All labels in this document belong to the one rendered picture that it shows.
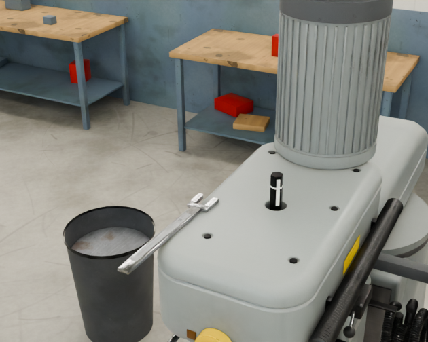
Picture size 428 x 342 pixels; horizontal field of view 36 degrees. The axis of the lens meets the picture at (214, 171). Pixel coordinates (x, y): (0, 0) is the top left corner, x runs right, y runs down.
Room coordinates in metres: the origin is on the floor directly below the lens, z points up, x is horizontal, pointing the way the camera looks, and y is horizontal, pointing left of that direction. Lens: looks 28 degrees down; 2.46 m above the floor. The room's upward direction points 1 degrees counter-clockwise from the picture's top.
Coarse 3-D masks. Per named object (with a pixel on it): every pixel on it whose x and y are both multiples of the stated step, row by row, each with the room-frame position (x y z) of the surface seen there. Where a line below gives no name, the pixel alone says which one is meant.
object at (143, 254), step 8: (192, 200) 0.96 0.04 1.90; (200, 200) 0.97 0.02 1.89; (216, 200) 0.96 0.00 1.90; (192, 208) 0.93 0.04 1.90; (200, 208) 0.93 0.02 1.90; (208, 208) 0.93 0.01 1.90; (184, 216) 0.91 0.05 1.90; (192, 216) 0.91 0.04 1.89; (176, 224) 0.88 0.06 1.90; (184, 224) 0.89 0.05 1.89; (160, 232) 0.86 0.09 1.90; (168, 232) 0.86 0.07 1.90; (176, 232) 0.87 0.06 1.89; (152, 240) 0.84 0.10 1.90; (160, 240) 0.84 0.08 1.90; (144, 248) 0.82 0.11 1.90; (152, 248) 0.82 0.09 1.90; (136, 256) 0.80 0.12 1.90; (144, 256) 0.80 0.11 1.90; (128, 264) 0.78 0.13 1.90; (136, 264) 0.78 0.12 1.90; (128, 272) 0.76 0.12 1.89
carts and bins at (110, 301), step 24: (96, 216) 3.03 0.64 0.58; (120, 216) 3.05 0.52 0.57; (144, 216) 2.98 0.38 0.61; (72, 240) 2.89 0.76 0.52; (96, 240) 2.91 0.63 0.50; (120, 240) 2.91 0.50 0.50; (144, 240) 2.90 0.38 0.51; (72, 264) 2.69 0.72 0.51; (96, 264) 2.60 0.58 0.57; (120, 264) 2.61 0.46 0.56; (144, 264) 2.70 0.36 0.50; (96, 288) 2.61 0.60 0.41; (120, 288) 2.62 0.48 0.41; (144, 288) 2.70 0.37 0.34; (96, 312) 2.63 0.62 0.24; (120, 312) 2.63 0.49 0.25; (144, 312) 2.71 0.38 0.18; (96, 336) 2.65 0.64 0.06; (120, 336) 2.63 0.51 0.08; (144, 336) 2.71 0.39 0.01
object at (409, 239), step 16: (416, 208) 1.47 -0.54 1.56; (400, 224) 1.40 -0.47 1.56; (416, 224) 1.40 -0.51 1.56; (400, 240) 1.32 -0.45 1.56; (416, 240) 1.32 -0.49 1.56; (400, 256) 1.30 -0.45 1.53; (416, 256) 1.32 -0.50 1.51; (384, 272) 1.24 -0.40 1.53; (384, 288) 1.21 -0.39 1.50; (400, 288) 1.22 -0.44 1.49; (416, 288) 1.32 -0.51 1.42; (368, 320) 1.23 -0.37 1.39; (368, 336) 1.22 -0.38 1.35
